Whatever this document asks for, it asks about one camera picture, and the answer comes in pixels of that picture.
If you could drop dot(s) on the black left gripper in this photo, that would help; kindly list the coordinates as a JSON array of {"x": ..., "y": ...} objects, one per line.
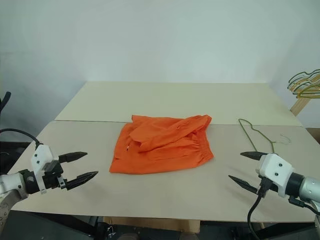
[{"x": 51, "y": 178}]

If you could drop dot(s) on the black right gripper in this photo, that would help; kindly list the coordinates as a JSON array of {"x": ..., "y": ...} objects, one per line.
[{"x": 273, "y": 186}]

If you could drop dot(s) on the orange shorts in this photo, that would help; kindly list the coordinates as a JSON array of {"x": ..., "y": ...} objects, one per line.
[{"x": 162, "y": 155}]

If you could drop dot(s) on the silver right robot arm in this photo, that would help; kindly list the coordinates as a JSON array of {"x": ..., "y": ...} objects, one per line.
[{"x": 308, "y": 190}]

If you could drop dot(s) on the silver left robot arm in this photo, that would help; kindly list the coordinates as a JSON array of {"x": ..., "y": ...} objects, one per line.
[{"x": 10, "y": 183}]

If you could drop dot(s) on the cardboard box under table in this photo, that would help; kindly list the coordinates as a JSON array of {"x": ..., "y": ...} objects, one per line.
[{"x": 155, "y": 223}]

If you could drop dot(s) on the black curved object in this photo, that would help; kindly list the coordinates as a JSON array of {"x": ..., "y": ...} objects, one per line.
[{"x": 5, "y": 101}]

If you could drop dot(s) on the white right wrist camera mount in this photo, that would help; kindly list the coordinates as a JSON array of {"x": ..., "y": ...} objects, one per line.
[{"x": 275, "y": 168}]

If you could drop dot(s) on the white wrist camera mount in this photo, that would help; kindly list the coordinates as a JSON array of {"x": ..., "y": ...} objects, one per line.
[
  {"x": 275, "y": 168},
  {"x": 41, "y": 155}
]

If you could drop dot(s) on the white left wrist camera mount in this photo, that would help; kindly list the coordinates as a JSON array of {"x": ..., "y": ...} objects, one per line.
[{"x": 41, "y": 155}]

